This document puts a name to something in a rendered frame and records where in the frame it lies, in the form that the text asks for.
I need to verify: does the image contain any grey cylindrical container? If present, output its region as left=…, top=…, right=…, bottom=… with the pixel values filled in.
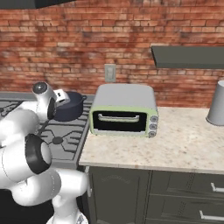
left=205, top=80, right=224, bottom=127

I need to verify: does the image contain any dark blue pot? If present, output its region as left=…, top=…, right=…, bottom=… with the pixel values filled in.
left=53, top=91, right=88, bottom=123

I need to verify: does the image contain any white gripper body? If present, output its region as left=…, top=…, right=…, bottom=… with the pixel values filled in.
left=56, top=97, right=72, bottom=109

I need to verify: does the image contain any grey gas hob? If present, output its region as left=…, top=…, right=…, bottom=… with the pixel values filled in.
left=0, top=92, right=96, bottom=171

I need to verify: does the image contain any black toaster oven door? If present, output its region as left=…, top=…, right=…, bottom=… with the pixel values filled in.
left=91, top=109, right=149, bottom=134

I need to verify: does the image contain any dark grey wall shelf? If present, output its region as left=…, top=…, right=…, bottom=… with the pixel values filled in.
left=150, top=45, right=224, bottom=70

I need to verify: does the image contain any dark grey drawer front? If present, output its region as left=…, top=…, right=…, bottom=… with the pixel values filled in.
left=149, top=170, right=224, bottom=200
left=144, top=193, right=224, bottom=224

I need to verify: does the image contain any dark range hood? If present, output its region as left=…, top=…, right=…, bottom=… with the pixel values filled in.
left=0, top=0, right=77, bottom=11

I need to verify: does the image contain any green and grey toaster oven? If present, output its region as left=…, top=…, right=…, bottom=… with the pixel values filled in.
left=88, top=83, right=160, bottom=139

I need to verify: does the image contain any dark grey cupboard door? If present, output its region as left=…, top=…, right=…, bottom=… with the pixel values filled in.
left=87, top=165, right=153, bottom=224

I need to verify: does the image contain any silver drawer handle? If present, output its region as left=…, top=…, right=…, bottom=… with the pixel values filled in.
left=210, top=182, right=224, bottom=193
left=199, top=210, right=224, bottom=221

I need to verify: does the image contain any silver toaster oven door handle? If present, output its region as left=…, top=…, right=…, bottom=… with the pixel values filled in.
left=97, top=113, right=141, bottom=123

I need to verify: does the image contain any grey wall socket plate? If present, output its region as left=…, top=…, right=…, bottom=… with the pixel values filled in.
left=104, top=63, right=117, bottom=83

